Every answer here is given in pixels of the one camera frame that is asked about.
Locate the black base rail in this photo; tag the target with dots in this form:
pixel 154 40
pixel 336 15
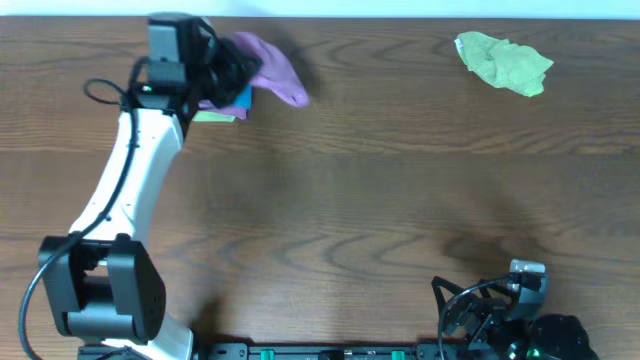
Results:
pixel 242 351

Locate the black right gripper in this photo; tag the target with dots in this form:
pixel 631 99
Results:
pixel 489 312

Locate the crumpled green cloth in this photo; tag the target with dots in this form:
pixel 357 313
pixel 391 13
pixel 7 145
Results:
pixel 503 64

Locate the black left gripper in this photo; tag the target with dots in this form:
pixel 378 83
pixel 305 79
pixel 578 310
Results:
pixel 232 73

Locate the light green folded cloth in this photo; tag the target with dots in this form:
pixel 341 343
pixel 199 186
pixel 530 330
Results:
pixel 213 117

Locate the blue folded cloth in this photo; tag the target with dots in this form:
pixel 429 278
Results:
pixel 244 99

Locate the purple microfiber cloth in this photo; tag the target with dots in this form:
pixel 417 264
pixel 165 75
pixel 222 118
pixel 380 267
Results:
pixel 276 73

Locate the purple folded cloth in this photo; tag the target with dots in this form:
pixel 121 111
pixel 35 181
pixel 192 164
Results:
pixel 238 109

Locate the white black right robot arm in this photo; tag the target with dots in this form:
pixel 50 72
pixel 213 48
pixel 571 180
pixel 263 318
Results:
pixel 550 336

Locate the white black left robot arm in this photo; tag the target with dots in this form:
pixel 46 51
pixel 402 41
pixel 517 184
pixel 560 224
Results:
pixel 100 282

